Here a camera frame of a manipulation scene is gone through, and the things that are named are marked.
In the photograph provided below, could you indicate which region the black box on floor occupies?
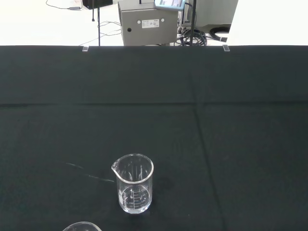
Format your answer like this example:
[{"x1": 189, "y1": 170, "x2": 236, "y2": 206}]
[{"x1": 81, "y1": 0, "x2": 114, "y2": 11}]

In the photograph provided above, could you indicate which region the coiled black cable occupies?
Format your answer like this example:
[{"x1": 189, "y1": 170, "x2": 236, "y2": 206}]
[{"x1": 208, "y1": 26, "x2": 229, "y2": 43}]

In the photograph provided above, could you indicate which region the black bench cloth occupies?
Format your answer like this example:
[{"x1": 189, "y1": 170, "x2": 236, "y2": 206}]
[{"x1": 0, "y1": 44, "x2": 308, "y2": 231}]

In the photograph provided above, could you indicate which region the thin grey floor cable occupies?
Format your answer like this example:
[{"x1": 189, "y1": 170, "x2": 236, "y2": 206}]
[{"x1": 99, "y1": 20, "x2": 121, "y2": 39}]

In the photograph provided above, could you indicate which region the grey metal cabinet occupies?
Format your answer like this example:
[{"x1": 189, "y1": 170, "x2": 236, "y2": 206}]
[{"x1": 117, "y1": 0, "x2": 180, "y2": 47}]

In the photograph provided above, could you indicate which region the tablet screen with teal frame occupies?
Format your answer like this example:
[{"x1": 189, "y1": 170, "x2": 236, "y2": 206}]
[{"x1": 154, "y1": 0, "x2": 187, "y2": 12}]

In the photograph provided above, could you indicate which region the thin black tripod pole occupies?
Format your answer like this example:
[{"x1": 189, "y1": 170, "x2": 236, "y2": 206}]
[{"x1": 91, "y1": 0, "x2": 101, "y2": 47}]

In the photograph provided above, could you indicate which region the thick black tripod pole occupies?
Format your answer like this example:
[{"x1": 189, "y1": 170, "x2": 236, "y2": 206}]
[{"x1": 190, "y1": 0, "x2": 197, "y2": 47}]

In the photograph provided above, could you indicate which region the grey power adapter with cable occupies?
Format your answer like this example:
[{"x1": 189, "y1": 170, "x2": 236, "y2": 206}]
[{"x1": 45, "y1": 0, "x2": 82, "y2": 12}]

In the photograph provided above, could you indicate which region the tangled black cable bundle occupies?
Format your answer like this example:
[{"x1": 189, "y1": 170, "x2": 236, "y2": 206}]
[{"x1": 176, "y1": 26, "x2": 208, "y2": 47}]

